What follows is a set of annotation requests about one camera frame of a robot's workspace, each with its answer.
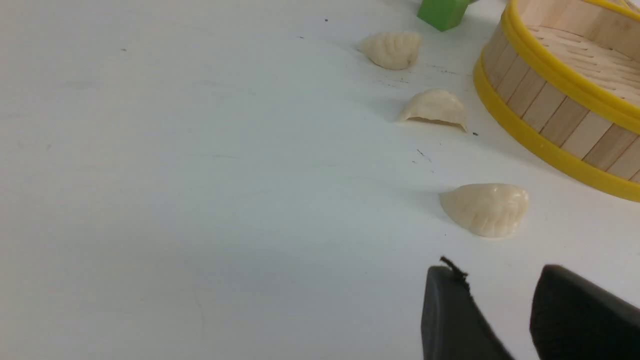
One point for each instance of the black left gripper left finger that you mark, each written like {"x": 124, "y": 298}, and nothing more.
{"x": 452, "y": 325}

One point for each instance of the green wooden cube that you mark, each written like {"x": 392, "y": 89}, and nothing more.
{"x": 443, "y": 14}

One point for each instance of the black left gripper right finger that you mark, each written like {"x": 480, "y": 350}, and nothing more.
{"x": 574, "y": 319}

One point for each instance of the bamboo steamer tray yellow rim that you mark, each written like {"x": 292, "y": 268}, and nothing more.
{"x": 562, "y": 78}

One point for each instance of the white dumpling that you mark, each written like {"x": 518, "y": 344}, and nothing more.
{"x": 488, "y": 210}
{"x": 436, "y": 106}
{"x": 392, "y": 50}

